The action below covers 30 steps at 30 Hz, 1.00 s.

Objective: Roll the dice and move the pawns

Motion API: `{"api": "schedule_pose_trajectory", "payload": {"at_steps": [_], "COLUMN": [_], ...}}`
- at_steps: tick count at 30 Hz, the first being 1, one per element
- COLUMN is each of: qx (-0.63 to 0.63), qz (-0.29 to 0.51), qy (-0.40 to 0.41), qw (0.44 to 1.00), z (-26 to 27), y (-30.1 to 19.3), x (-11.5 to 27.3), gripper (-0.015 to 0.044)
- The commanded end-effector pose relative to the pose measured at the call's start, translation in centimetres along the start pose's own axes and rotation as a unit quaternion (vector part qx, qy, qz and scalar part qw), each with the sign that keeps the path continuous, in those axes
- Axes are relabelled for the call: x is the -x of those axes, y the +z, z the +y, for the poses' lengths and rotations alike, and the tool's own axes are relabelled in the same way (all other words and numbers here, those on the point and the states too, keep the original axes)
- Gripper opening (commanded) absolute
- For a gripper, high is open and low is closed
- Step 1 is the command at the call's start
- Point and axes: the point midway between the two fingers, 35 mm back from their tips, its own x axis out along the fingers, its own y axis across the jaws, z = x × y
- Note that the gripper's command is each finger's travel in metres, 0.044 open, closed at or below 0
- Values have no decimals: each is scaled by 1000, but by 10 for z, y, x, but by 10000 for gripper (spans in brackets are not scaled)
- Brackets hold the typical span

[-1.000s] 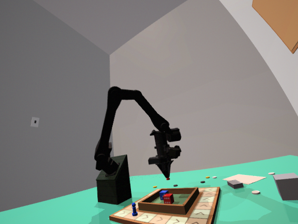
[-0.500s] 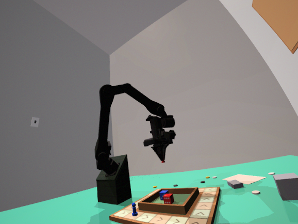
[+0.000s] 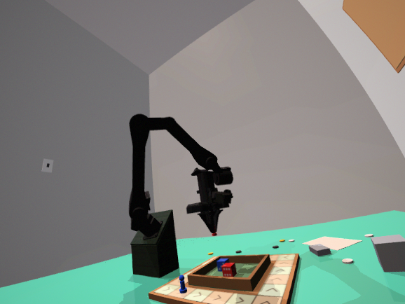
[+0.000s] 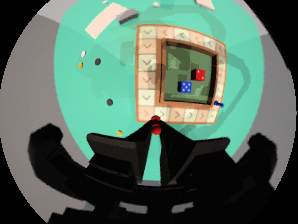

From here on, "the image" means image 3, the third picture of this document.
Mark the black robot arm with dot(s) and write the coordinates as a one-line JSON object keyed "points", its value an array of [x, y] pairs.
{"points": [[139, 200]]}

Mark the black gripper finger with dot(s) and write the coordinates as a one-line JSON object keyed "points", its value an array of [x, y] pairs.
{"points": [[216, 218], [208, 218]]}

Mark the blue pawn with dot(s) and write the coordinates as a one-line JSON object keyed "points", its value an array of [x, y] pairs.
{"points": [[183, 289]]}

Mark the blue die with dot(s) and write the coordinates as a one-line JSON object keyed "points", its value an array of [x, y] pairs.
{"points": [[220, 262]]}

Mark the red die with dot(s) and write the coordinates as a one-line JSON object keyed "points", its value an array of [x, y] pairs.
{"points": [[229, 269]]}

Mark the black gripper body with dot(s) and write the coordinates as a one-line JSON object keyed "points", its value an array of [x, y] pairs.
{"points": [[204, 205]]}

